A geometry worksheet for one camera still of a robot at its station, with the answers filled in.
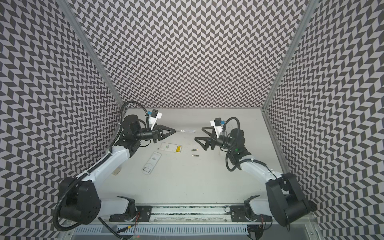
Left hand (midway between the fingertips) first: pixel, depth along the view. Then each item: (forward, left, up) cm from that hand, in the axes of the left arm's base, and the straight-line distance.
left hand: (174, 132), depth 71 cm
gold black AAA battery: (+6, -8, -27) cm, 29 cm away
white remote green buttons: (+7, +8, -26) cm, 28 cm away
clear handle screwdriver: (+1, -4, +1) cm, 4 cm away
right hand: (0, -11, -5) cm, 12 cm away
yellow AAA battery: (+6, +2, -26) cm, 27 cm away
